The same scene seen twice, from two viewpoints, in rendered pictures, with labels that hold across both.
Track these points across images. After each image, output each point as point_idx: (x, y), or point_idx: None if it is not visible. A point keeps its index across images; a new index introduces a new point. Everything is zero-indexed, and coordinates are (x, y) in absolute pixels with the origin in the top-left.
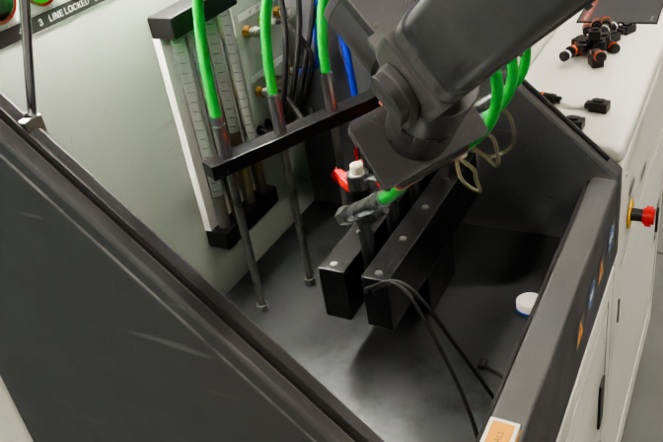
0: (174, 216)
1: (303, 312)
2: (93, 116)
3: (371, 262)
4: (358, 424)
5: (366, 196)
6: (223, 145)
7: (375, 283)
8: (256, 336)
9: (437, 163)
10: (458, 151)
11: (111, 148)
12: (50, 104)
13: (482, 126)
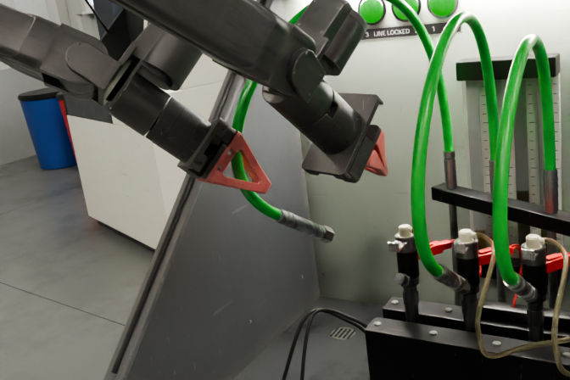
0: (441, 217)
1: None
2: (388, 108)
3: (394, 320)
4: (154, 289)
5: (399, 258)
6: (444, 176)
7: (344, 314)
8: (181, 215)
9: (186, 169)
10: (201, 174)
11: (398, 136)
12: (360, 86)
13: (192, 160)
